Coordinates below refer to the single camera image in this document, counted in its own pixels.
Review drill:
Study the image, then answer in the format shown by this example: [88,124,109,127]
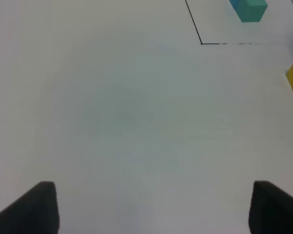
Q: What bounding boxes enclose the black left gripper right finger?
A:
[249,181,293,234]

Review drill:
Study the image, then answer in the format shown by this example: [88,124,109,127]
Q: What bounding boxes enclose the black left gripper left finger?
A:
[0,181,60,234]

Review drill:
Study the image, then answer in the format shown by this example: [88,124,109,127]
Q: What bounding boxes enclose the template green cube block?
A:
[235,0,268,22]

